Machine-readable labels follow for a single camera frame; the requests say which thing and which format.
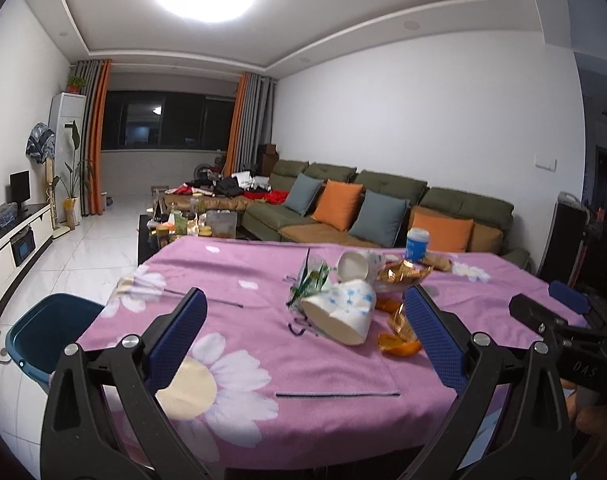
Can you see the orange grey curtain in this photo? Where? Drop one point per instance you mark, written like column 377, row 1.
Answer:
column 95, row 76
column 252, row 122

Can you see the brown snack wrapper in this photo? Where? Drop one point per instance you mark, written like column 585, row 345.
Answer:
column 438, row 262

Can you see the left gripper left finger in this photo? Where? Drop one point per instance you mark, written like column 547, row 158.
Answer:
column 79, row 437

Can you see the green snack wrapper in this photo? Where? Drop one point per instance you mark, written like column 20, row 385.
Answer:
column 313, row 278

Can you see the white wall switch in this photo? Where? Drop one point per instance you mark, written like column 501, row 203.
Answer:
column 545, row 163

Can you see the grey-blue cushion near window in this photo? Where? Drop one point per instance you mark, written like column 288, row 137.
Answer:
column 302, row 194

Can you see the grey-blue cushion middle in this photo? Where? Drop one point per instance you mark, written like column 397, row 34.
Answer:
column 379, row 220

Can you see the person's right hand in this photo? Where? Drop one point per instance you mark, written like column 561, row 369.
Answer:
column 591, row 420

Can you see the blue lidded cup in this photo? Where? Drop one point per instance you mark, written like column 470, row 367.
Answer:
column 417, row 243

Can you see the large dotted paper cup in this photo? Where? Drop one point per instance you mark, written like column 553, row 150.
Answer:
column 342, row 312

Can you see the green sectional sofa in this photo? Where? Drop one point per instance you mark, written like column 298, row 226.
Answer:
column 493, row 218

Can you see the orange cushion near window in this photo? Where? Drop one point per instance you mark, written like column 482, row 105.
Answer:
column 338, row 204

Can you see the clothes pile on sofa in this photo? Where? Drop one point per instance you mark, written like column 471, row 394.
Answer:
column 209, row 186

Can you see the small black monitor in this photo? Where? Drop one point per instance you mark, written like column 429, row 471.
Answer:
column 19, row 184

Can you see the black chair by wall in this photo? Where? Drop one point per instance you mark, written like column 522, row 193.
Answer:
column 569, row 221

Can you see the white TV cabinet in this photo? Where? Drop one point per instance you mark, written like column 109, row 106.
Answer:
column 22, row 242

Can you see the teal trash bin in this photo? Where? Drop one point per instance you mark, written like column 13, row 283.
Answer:
column 35, row 342

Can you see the white standing air conditioner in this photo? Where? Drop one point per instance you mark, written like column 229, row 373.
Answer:
column 67, row 109

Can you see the orange peel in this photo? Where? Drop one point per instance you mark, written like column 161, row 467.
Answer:
column 401, row 340

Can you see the plant on air conditioner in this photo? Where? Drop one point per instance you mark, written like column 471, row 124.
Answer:
column 76, row 84

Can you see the pink floral tablecloth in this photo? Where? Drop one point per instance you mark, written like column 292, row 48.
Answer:
column 258, row 389

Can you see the dark window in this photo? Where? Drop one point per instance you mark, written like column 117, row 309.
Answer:
column 148, row 120

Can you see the tall potted plant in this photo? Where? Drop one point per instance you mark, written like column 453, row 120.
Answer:
column 74, row 176

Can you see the right orange grey curtain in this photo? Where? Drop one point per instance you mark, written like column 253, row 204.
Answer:
column 252, row 122

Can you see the orange cushion near end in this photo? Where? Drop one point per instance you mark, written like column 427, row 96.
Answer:
column 445, row 234

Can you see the left orange grey curtain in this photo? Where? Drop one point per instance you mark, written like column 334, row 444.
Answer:
column 95, row 76

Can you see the gold foil snack bag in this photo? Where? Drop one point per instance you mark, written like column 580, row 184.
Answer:
column 400, row 275

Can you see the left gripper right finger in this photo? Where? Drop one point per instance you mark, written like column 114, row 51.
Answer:
column 531, row 439

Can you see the covered standing fan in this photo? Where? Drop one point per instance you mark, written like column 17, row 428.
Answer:
column 40, row 147

